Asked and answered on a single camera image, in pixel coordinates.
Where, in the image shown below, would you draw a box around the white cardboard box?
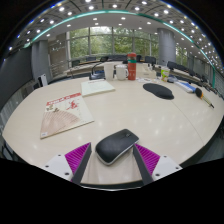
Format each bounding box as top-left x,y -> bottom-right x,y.
136,63 -> 158,79

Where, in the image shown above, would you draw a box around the ceiling lights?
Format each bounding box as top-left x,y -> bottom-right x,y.
6,0 -> 224,73

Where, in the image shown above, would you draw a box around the black office chairs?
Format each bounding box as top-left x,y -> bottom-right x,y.
71,54 -> 221,88

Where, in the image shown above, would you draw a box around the black desk microphone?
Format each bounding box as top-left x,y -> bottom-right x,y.
88,61 -> 106,81

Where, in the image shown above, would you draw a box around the white lidded mug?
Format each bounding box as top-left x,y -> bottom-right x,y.
114,64 -> 130,81

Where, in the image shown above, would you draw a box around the colourful sticker sheet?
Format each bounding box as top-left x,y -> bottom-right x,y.
137,77 -> 161,84

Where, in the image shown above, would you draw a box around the magazine with fan print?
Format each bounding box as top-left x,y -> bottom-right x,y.
39,92 -> 95,140

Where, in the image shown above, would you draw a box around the blue folder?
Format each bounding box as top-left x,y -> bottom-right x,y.
173,79 -> 198,94

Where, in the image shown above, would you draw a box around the black round mouse pad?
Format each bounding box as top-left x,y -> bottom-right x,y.
142,82 -> 175,101

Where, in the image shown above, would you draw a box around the wooden table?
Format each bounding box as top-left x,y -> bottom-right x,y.
78,59 -> 111,66

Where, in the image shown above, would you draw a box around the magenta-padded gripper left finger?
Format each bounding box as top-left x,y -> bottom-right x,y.
42,142 -> 93,185

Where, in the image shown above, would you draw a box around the red thermos bottle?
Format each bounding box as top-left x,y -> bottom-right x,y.
127,52 -> 138,81

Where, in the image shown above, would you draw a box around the black computer mouse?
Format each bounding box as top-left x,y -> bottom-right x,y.
94,128 -> 140,166

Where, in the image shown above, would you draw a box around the long curved conference table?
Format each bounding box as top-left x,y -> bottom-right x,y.
64,60 -> 221,93

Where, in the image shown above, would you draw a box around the white paper cup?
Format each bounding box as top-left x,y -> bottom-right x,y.
103,63 -> 115,82

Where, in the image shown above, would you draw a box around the green printed paper cup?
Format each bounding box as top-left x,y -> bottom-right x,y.
160,66 -> 170,82

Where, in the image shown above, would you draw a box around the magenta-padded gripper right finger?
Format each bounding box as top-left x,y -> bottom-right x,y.
132,143 -> 183,186

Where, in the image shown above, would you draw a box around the black handheld microphone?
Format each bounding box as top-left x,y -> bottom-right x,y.
194,87 -> 215,109

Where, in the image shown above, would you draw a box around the white paper booklet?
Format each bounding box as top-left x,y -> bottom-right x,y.
80,79 -> 116,98

